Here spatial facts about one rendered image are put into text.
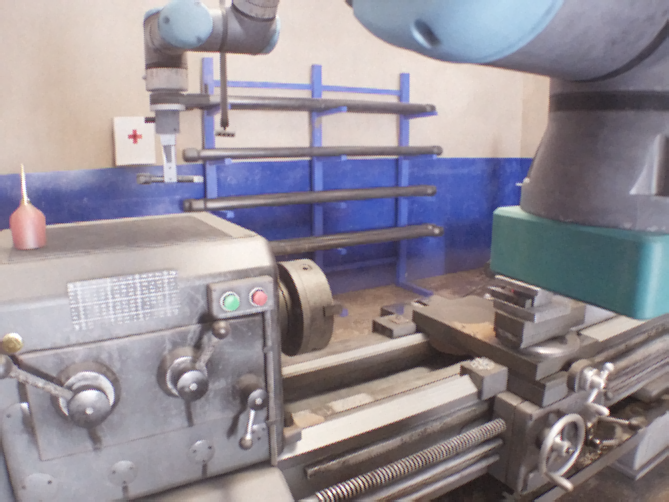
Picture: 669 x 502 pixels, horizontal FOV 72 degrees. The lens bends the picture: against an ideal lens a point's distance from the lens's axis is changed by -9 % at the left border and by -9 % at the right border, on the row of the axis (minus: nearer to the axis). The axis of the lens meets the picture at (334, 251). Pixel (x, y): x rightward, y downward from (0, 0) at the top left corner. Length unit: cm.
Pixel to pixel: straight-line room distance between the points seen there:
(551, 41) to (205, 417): 91
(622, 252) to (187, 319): 76
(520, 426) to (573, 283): 116
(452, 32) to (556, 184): 18
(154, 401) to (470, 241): 538
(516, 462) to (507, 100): 527
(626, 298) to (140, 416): 84
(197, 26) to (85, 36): 328
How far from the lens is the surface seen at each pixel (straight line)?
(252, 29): 102
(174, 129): 106
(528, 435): 155
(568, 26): 31
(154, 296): 93
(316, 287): 125
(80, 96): 417
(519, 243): 44
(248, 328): 99
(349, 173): 492
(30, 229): 104
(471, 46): 29
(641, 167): 40
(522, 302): 150
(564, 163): 42
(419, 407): 140
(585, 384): 157
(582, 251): 40
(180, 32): 97
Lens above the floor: 153
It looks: 13 degrees down
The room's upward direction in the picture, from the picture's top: straight up
